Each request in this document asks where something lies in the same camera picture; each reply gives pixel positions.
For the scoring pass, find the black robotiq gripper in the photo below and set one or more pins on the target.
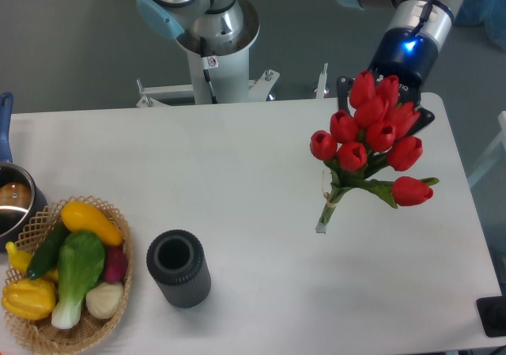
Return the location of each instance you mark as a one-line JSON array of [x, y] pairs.
[[409, 58]]

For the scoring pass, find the red tulip bouquet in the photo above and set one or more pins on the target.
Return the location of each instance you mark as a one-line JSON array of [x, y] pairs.
[[371, 148]]

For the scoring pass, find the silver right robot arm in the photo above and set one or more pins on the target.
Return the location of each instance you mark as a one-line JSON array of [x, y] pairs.
[[430, 18]]

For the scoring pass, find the blue plastic bag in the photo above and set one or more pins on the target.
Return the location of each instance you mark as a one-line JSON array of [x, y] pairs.
[[488, 13]]

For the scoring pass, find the black device at edge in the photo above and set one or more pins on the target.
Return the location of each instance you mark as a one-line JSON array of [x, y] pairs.
[[492, 315]]

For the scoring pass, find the dark grey ribbed vase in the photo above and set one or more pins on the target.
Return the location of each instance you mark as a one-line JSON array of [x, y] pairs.
[[177, 263]]

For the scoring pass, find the purple red radish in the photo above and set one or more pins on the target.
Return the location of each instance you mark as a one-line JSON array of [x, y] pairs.
[[115, 266]]

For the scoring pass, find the yellow squash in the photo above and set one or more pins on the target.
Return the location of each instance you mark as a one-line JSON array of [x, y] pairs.
[[78, 216]]

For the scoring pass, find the green bok choy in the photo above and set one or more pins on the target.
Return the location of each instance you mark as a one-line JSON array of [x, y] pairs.
[[81, 262]]

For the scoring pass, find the white garlic bulb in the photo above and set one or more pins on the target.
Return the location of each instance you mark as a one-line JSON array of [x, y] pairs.
[[104, 299]]

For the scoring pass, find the dark green cucumber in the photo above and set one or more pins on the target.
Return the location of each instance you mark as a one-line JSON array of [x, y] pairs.
[[46, 255]]

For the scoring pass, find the small yellow banana pepper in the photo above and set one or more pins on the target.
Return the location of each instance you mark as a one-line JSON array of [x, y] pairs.
[[18, 259]]

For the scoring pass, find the yellow bell pepper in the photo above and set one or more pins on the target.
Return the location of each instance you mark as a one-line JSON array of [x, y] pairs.
[[29, 299]]

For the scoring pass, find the woven wicker basket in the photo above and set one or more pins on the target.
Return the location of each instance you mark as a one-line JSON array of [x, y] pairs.
[[40, 337]]

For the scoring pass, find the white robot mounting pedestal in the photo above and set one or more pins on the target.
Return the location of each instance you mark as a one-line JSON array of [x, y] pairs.
[[214, 80]]

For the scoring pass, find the blue handled saucepan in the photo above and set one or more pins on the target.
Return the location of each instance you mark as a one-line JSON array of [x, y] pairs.
[[21, 199]]

